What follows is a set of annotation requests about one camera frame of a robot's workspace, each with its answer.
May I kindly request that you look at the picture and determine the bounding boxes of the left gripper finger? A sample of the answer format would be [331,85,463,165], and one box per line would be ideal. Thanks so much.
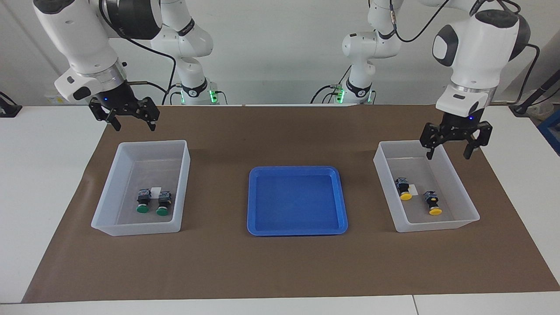
[419,123,448,160]
[463,122,494,160]

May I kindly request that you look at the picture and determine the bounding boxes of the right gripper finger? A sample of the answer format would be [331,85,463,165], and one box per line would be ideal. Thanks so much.
[89,100,122,132]
[131,97,160,132]

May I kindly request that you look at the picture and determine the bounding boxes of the yellow push button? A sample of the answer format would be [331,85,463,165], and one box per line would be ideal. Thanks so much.
[423,191,443,216]
[395,177,413,201]

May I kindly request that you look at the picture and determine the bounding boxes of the green push button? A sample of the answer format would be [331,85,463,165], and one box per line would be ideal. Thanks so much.
[136,189,151,214]
[156,192,172,217]

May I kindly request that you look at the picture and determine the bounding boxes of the beige power strip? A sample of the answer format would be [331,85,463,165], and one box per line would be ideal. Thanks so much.
[44,90,84,105]

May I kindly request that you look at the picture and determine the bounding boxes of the black stand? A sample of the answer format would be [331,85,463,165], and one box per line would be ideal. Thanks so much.
[510,70,560,115]

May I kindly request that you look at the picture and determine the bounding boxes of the translucent white plastic box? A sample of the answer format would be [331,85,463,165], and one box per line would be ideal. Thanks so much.
[91,140,191,237]
[373,140,481,233]

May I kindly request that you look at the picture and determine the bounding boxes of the black table clamp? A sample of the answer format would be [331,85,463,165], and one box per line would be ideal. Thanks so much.
[0,92,22,118]

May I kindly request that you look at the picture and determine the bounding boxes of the blue plastic tray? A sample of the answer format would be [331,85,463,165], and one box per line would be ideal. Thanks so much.
[247,165,349,237]

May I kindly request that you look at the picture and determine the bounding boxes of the brown table mat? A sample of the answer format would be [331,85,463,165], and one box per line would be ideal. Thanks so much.
[22,104,560,304]

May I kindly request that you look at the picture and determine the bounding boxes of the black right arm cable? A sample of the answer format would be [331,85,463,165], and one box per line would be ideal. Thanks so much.
[98,0,178,105]

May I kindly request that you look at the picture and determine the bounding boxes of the black base cables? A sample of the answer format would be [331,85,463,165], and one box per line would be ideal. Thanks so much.
[311,66,353,105]
[168,84,228,105]

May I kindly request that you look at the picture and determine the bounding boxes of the blue frame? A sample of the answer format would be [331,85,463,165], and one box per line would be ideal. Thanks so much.
[537,109,560,156]

